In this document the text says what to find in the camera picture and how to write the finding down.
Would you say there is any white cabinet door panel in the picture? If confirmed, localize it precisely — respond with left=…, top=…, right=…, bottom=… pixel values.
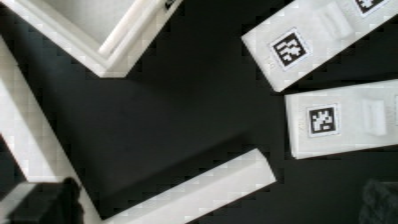
left=241, top=0, right=398, bottom=92
left=284, top=80, right=398, bottom=159

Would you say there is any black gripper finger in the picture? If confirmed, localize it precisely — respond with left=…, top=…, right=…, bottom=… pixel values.
left=7, top=178, right=81, bottom=224

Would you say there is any white cabinet body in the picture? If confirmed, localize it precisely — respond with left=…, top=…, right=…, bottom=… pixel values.
left=0, top=0, right=183, bottom=78

